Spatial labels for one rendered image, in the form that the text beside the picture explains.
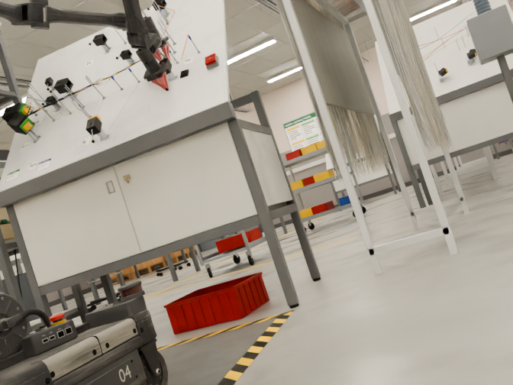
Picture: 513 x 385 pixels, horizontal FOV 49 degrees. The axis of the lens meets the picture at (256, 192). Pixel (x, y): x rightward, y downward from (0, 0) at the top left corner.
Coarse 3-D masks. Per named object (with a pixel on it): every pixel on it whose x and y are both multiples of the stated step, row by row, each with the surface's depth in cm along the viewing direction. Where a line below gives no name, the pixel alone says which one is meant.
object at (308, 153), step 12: (312, 144) 730; (324, 144) 725; (288, 156) 742; (300, 156) 728; (312, 156) 729; (348, 156) 754; (300, 180) 736; (312, 180) 731; (324, 180) 718; (360, 192) 751; (324, 204) 725; (348, 204) 710; (360, 204) 748; (312, 216) 728; (312, 228) 775
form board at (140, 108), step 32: (192, 0) 287; (96, 32) 311; (160, 32) 281; (192, 32) 267; (224, 32) 256; (64, 64) 304; (96, 64) 289; (128, 64) 275; (192, 64) 251; (224, 64) 240; (96, 96) 269; (128, 96) 257; (160, 96) 246; (192, 96) 236; (224, 96) 226; (64, 128) 264; (128, 128) 242; (32, 160) 259; (64, 160) 248
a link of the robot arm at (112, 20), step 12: (36, 0) 218; (48, 12) 220; (60, 12) 222; (72, 12) 224; (84, 12) 226; (96, 12) 228; (120, 12) 232; (36, 24) 219; (48, 24) 221; (96, 24) 230; (108, 24) 231; (120, 24) 232
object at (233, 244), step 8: (248, 232) 520; (256, 232) 537; (224, 240) 528; (232, 240) 526; (240, 240) 522; (248, 240) 520; (256, 240) 522; (264, 240) 543; (224, 248) 529; (232, 248) 526; (240, 248) 514; (248, 248) 497; (200, 256) 511; (208, 256) 531; (216, 256) 524; (224, 256) 504; (248, 256) 500; (208, 264) 513; (208, 272) 510
